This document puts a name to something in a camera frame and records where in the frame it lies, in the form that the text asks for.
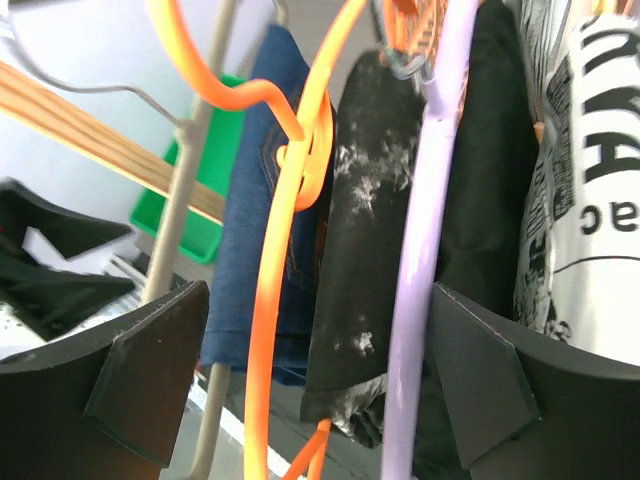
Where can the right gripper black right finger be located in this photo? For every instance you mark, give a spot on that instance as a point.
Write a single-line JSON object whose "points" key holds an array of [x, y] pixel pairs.
{"points": [[500, 401]]}

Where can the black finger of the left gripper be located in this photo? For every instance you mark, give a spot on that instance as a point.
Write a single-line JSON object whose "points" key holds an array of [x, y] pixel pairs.
{"points": [[69, 232], [53, 302]]}

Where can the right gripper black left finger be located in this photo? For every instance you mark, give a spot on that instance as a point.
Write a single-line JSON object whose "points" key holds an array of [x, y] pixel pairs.
{"points": [[106, 403]]}

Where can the blue denim trousers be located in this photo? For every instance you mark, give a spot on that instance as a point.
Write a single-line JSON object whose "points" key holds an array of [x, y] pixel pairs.
{"points": [[232, 294]]}

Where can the orange plastic hanger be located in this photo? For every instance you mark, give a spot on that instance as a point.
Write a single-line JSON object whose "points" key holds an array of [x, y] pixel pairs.
{"points": [[304, 162]]}

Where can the black white-speckled trousers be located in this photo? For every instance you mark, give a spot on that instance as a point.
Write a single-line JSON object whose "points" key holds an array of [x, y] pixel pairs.
{"points": [[378, 122]]}

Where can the lilac plastic hanger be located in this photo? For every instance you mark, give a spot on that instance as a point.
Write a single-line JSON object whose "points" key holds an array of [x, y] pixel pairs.
{"points": [[421, 239]]}

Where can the wooden clothes rack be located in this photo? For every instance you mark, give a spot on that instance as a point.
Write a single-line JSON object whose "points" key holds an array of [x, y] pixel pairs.
{"points": [[32, 104]]}

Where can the white black-printed garment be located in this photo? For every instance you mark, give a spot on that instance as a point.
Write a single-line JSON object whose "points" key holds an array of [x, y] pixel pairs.
{"points": [[578, 272]]}

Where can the plain black garment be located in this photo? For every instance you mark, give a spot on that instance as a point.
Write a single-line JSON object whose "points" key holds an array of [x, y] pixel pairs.
{"points": [[492, 163]]}

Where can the green plastic tray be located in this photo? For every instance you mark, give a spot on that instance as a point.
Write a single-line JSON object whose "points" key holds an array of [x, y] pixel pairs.
{"points": [[201, 236]]}

